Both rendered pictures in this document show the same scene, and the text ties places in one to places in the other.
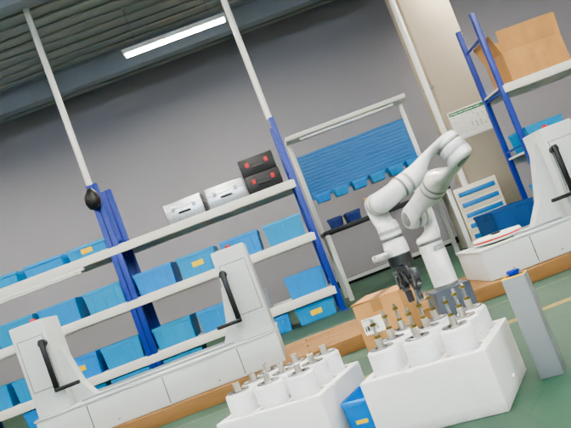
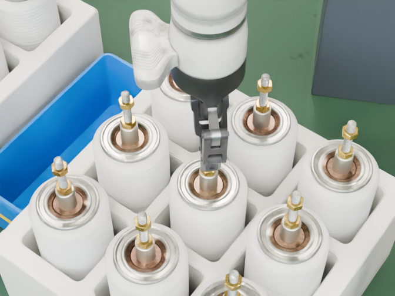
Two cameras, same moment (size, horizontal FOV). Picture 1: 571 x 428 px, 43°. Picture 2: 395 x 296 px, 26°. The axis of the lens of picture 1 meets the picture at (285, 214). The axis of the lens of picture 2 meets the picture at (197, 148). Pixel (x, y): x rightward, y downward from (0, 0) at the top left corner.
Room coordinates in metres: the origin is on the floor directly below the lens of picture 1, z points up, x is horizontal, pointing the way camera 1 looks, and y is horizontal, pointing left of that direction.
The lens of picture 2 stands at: (1.70, -0.38, 1.12)
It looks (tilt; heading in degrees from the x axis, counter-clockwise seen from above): 54 degrees down; 11
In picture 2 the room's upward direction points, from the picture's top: straight up
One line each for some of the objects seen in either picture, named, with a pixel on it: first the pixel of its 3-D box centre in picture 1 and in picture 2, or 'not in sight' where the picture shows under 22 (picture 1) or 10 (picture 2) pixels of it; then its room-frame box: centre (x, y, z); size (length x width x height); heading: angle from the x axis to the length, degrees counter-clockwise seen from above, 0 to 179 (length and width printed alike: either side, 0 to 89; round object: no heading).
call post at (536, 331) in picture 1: (534, 323); not in sight; (2.20, -0.58, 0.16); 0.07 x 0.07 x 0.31; 65
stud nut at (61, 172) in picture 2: not in sight; (59, 168); (2.20, -0.13, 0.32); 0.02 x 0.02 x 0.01; 21
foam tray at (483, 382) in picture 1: (446, 376); (205, 249); (2.26, -0.28, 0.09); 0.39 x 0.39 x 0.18; 65
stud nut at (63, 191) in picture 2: not in sight; (63, 187); (2.20, -0.13, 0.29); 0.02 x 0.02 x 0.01; 21
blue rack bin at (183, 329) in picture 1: (178, 330); not in sight; (7.01, 1.37, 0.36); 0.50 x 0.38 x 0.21; 1
